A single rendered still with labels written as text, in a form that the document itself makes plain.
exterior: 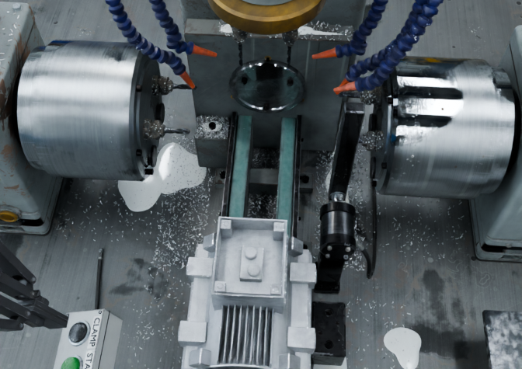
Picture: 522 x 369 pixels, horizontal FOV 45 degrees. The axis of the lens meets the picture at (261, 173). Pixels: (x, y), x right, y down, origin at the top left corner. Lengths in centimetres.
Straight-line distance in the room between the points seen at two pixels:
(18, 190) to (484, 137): 82
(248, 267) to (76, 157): 38
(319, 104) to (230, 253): 45
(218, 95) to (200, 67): 9
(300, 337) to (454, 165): 38
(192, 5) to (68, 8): 56
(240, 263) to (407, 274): 46
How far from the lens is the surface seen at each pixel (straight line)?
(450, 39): 168
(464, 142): 106
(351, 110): 90
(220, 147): 131
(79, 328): 97
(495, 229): 125
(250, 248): 91
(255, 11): 90
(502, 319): 117
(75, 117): 108
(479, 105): 107
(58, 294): 130
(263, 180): 130
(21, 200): 127
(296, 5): 91
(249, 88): 123
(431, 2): 89
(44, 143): 111
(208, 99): 128
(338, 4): 124
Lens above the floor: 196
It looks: 58 degrees down
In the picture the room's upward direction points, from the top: straight up
